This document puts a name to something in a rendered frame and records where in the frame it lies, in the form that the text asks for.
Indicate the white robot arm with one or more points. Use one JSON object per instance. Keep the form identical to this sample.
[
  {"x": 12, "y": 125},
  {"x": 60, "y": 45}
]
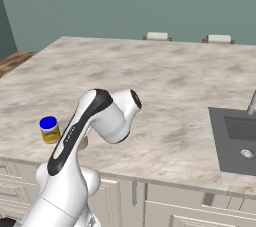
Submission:
[{"x": 70, "y": 184}]

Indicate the blue-lidded mayonnaise jar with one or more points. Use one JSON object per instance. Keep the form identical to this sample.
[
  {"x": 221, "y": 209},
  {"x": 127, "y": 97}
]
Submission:
[{"x": 50, "y": 130}]

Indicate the grey metal tap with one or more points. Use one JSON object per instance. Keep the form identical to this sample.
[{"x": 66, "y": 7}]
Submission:
[{"x": 252, "y": 104}]

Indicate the grey sink basin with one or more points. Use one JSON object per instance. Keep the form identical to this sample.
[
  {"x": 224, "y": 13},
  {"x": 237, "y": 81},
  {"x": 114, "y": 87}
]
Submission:
[{"x": 238, "y": 144}]

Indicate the cream cupboard door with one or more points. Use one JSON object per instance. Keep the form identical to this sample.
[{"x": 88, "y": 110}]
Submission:
[{"x": 108, "y": 204}]

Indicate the cream drawer front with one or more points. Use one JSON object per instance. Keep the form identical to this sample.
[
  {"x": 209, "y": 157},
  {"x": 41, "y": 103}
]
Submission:
[
  {"x": 16, "y": 187},
  {"x": 200, "y": 216}
]

